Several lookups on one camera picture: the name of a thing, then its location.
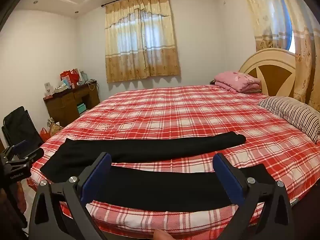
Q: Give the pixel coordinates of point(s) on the teal box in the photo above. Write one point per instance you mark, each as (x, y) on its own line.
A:
(81, 108)

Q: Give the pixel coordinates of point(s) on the pink pillow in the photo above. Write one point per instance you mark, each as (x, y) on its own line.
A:
(235, 80)

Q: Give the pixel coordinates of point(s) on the black folding chair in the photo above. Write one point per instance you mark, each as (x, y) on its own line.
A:
(20, 127)

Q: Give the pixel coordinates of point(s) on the white and teal bag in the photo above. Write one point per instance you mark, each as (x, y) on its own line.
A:
(83, 75)

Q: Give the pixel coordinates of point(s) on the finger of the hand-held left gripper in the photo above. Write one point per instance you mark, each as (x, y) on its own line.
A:
(32, 156)
(21, 147)

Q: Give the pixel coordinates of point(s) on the red plastic bag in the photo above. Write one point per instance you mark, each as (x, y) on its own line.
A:
(45, 135)

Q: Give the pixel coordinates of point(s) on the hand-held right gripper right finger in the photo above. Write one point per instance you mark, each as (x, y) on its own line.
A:
(230, 177)

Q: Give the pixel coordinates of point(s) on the beige window curtain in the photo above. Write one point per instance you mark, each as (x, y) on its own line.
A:
(140, 55)

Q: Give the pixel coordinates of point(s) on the cream wooden headboard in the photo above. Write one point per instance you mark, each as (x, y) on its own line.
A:
(270, 62)

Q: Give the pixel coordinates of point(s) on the beige floral long curtain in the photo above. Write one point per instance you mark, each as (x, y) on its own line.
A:
(265, 17)

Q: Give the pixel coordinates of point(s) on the red gift bag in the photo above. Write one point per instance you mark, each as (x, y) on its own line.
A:
(68, 76)

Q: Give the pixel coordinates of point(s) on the red plaid bed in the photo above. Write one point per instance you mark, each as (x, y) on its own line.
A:
(175, 110)

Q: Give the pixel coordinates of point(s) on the black pants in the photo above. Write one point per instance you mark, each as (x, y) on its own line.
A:
(150, 187)

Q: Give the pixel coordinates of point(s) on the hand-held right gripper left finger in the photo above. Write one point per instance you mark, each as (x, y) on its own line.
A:
(96, 177)

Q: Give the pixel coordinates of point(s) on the brown wooden desk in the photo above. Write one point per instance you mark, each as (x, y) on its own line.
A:
(65, 105)

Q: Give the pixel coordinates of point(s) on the striped pillow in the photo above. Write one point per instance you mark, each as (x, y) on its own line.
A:
(292, 112)

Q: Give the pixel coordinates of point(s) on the patterned paper bag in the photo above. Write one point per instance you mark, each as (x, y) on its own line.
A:
(55, 128)

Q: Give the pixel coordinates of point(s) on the person's right hand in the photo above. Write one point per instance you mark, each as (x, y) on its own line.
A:
(162, 235)

